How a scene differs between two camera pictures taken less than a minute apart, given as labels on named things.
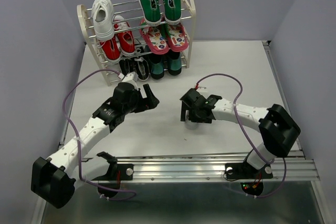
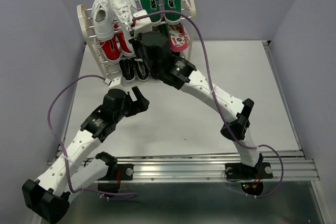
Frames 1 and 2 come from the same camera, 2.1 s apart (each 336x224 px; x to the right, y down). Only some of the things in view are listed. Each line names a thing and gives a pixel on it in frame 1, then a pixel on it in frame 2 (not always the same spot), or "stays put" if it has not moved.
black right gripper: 191,117 to 135,39
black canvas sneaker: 141,65 stays put
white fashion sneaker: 188,124 to 123,3
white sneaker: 103,13 stays put
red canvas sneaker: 124,34 stays put
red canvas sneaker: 111,50 stays put
